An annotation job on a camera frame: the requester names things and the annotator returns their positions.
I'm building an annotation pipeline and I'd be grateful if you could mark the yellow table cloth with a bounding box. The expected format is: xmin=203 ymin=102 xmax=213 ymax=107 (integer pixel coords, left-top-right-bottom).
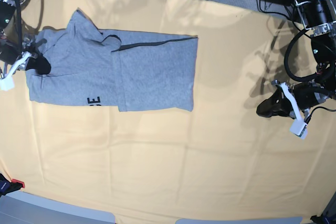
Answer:
xmin=1 ymin=0 xmax=335 ymax=223

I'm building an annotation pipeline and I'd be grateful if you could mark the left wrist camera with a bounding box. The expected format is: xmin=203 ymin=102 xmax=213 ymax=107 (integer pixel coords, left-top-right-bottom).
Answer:
xmin=290 ymin=120 xmax=308 ymax=140

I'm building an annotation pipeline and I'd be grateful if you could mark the black clamp right corner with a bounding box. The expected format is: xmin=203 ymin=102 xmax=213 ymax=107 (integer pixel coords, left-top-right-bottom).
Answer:
xmin=310 ymin=215 xmax=335 ymax=224

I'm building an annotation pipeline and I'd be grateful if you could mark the grey t-shirt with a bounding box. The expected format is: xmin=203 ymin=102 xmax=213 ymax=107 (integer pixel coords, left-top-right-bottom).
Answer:
xmin=26 ymin=10 xmax=198 ymax=112

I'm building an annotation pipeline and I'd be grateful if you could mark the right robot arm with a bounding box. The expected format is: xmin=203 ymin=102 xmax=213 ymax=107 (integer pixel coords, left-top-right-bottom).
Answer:
xmin=1 ymin=0 xmax=51 ymax=74

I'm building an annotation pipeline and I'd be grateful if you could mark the red and black clamp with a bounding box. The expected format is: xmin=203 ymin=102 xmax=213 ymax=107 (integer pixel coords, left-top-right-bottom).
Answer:
xmin=0 ymin=174 xmax=25 ymax=196

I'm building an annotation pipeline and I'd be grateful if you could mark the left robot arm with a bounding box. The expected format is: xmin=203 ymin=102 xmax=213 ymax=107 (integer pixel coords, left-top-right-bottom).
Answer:
xmin=283 ymin=0 xmax=335 ymax=114

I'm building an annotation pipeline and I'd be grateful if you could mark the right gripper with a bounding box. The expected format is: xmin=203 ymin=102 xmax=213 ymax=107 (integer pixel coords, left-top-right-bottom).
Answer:
xmin=0 ymin=39 xmax=52 ymax=76

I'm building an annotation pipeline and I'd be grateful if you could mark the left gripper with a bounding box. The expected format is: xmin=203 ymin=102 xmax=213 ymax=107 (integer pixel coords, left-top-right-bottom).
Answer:
xmin=256 ymin=80 xmax=331 ymax=119

